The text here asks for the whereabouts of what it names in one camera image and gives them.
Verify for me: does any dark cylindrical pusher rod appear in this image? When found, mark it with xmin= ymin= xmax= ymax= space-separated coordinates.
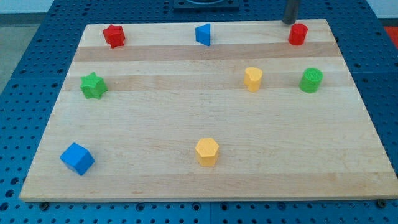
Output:
xmin=282 ymin=0 xmax=301 ymax=25

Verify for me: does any red cylinder block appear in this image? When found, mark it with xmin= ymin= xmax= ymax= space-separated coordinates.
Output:
xmin=288 ymin=23 xmax=308 ymax=46

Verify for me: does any blue triangle block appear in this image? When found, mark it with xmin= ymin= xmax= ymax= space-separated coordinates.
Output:
xmin=195 ymin=24 xmax=211 ymax=46

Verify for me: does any red star block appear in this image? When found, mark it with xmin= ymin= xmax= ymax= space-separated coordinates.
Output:
xmin=103 ymin=24 xmax=125 ymax=49

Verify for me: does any wooden board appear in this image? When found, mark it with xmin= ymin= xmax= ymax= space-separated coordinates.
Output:
xmin=19 ymin=19 xmax=397 ymax=202

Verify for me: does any blue cube block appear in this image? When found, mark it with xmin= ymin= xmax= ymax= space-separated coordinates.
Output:
xmin=60 ymin=142 xmax=95 ymax=176

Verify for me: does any green star block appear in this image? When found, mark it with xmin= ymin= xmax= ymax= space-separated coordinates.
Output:
xmin=80 ymin=72 xmax=108 ymax=99

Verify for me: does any yellow hexagon block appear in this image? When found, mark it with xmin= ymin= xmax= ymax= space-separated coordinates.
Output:
xmin=195 ymin=138 xmax=219 ymax=166

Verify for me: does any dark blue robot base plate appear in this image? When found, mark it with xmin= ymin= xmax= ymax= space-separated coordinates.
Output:
xmin=172 ymin=0 xmax=240 ymax=10

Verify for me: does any green cylinder block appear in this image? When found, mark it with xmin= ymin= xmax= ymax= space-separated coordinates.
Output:
xmin=299 ymin=68 xmax=323 ymax=93

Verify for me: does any yellow heart block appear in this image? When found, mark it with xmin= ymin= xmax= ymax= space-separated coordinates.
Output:
xmin=243 ymin=67 xmax=263 ymax=92

